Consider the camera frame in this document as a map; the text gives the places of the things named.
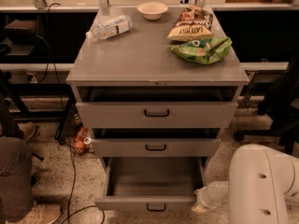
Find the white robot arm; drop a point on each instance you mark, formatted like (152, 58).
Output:
(262, 182)

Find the tan sneaker near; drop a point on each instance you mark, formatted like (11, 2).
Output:
(41, 214)

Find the tan sneaker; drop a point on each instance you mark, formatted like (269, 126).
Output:
(41, 214)
(28, 129)

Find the grey drawer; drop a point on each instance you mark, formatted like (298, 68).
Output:
(145, 107)
(154, 184)
(168, 142)

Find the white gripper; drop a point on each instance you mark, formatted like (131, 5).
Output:
(206, 195)

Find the tan sneaker far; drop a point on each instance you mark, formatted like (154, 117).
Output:
(28, 129)

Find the black box on shelf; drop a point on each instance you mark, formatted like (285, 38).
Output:
(22, 32)

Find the person leg brown trousers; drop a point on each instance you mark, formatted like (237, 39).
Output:
(15, 169)

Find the white ceramic bowl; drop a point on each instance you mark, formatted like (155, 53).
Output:
(152, 11)

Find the brown yellow chip bag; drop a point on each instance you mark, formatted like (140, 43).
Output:
(193, 23)

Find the grey top drawer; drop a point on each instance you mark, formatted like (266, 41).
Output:
(145, 107)

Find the grey metal drawer cabinet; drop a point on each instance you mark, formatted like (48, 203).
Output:
(142, 58)

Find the orange objects on floor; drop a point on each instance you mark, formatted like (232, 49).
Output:
(80, 145)

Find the clear plastic water bottle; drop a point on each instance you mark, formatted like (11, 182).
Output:
(106, 29)

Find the grey middle drawer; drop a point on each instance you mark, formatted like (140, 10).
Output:
(168, 142)

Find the grey bottom drawer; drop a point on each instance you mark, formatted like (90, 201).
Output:
(154, 184)

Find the black office chair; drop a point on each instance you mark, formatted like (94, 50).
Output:
(280, 103)

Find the green snack bag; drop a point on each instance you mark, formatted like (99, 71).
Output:
(203, 51)

